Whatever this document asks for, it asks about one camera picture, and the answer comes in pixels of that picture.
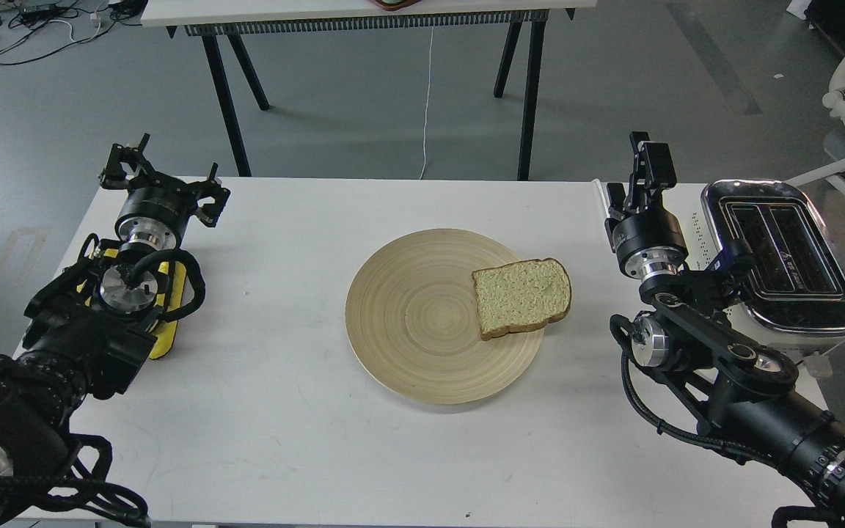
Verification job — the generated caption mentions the cables and adapters on floor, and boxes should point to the cables and adapters on floor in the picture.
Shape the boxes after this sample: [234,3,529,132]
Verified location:
[0,0,149,74]

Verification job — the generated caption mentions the white chrome toaster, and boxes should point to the white chrome toaster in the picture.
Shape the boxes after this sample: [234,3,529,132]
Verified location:
[687,178,845,380]

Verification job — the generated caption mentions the brown object on back table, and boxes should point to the brown object on back table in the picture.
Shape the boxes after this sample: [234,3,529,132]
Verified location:
[372,0,419,11]

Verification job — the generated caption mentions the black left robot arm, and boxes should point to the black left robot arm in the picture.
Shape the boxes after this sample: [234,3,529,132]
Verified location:
[0,135,230,527]

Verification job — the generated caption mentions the white hanging cable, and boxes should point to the white hanging cable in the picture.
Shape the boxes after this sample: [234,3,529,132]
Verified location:
[419,26,436,180]

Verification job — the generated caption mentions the yellow sponge pad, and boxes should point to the yellow sponge pad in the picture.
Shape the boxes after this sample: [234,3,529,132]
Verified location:
[76,244,187,360]

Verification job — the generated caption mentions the round wooden plate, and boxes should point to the round wooden plate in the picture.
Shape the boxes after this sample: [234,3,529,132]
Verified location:
[345,230,544,405]

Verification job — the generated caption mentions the slice of bread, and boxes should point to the slice of bread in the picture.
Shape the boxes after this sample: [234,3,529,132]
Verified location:
[472,258,572,340]

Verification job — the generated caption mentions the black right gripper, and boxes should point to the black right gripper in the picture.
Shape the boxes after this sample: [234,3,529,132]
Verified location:
[606,131,688,281]

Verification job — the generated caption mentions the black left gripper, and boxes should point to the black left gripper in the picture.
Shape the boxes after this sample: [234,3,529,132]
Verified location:
[98,133,230,247]

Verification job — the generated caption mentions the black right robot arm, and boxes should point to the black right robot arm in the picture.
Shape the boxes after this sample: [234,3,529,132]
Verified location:
[604,131,845,527]

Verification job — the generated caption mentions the white table with black legs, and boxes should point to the white table with black legs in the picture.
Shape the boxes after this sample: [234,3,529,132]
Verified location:
[139,1,596,181]

